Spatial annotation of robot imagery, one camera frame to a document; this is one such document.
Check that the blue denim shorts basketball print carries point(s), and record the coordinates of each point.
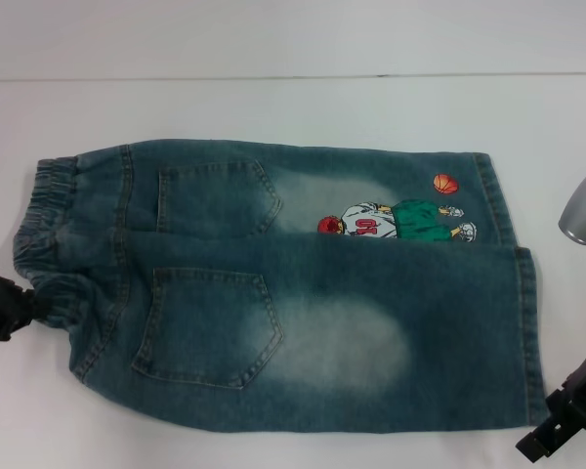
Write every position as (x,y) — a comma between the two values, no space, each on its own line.
(293,303)

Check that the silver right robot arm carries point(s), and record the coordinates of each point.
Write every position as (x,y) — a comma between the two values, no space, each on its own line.
(583,205)

